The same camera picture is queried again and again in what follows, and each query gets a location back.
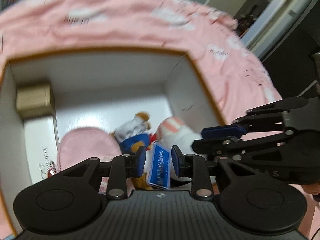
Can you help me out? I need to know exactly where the blue Ocean Park tag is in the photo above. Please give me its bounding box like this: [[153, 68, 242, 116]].
[[148, 142, 171, 190]]

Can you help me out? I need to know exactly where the Donald Duck plush toy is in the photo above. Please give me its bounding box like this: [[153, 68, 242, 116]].
[[111, 112, 155, 191]]

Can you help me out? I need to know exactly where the pink striped white plush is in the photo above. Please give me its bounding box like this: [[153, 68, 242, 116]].
[[156, 116, 207, 160]]

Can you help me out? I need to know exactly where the pink zip pouch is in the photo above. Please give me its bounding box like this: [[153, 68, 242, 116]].
[[57, 127, 121, 171]]

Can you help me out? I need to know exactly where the gold gift box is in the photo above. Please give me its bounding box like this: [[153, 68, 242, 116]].
[[16, 82, 55, 120]]

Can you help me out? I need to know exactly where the person's left hand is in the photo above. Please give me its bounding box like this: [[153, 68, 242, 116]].
[[302, 181, 320, 202]]

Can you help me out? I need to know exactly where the orange cardboard storage box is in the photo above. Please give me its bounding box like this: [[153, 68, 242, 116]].
[[1, 47, 225, 234]]

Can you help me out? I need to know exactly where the pink cloud print duvet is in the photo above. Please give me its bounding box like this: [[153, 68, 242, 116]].
[[1, 0, 307, 239]]

